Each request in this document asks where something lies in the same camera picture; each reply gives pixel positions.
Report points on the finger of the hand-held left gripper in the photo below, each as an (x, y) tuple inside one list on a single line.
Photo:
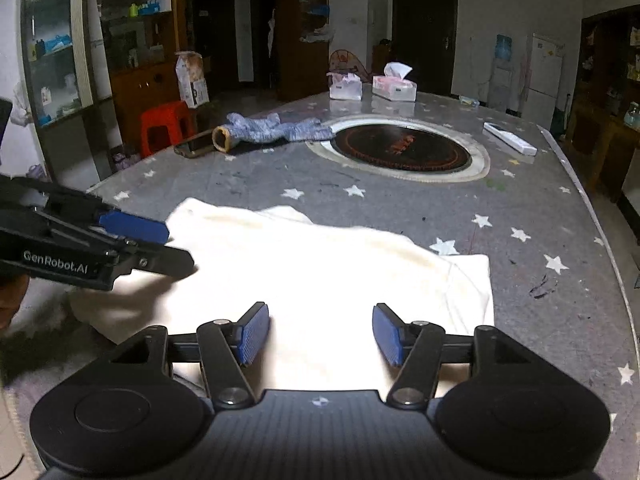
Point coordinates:
[(135, 225), (165, 262)]

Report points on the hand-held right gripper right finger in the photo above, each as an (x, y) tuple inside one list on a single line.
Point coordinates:
[(387, 332)]

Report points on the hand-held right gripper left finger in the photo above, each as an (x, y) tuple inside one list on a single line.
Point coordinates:
[(255, 332)]

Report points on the cream sweater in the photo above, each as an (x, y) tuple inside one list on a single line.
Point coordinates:
[(325, 280)]

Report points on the person's left hand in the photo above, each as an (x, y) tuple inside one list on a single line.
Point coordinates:
[(12, 300)]

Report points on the purple patterned waste bin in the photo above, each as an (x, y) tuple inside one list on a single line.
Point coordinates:
[(125, 160)]

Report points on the dark smartphone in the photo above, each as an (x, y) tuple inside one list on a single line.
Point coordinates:
[(192, 146)]

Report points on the red plastic stool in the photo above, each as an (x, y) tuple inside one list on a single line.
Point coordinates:
[(162, 120)]

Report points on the dark wooden display cabinet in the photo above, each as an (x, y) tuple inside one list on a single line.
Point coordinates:
[(135, 90)]

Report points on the grey star-print table mat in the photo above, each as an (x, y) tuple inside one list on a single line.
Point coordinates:
[(525, 310)]

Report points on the white brown paper sack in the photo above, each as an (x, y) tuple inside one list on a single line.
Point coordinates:
[(192, 85)]

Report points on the grey knit work glove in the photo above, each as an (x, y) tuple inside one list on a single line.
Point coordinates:
[(270, 130)]

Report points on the round built-in induction cooktop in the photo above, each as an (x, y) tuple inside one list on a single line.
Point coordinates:
[(400, 147)]

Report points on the white remote control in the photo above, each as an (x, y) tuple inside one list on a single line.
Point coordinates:
[(510, 139)]

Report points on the large pink tissue box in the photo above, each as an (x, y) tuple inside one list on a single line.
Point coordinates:
[(395, 89)]

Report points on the crumpled plastic packet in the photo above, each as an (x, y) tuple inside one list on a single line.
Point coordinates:
[(469, 101)]

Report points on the small pink-white tissue pack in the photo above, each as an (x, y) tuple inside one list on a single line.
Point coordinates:
[(345, 89)]

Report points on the patterned folding food cover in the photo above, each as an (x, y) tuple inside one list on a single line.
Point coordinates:
[(345, 62)]

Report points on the white water dispenser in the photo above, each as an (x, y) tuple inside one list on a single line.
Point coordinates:
[(500, 87)]

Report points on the dark wooden desk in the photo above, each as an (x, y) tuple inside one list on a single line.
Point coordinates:
[(605, 135)]

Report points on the dark wooden door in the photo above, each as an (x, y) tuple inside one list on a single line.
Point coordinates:
[(425, 35)]

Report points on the white refrigerator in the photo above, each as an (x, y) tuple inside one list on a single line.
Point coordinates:
[(542, 70)]

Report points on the blue water bottle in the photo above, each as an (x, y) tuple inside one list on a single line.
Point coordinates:
[(504, 50)]

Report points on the glass kettle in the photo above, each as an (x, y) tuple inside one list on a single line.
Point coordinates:
[(632, 115)]

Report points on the dark wooden shelf unit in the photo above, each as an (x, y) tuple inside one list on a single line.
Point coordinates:
[(610, 50)]

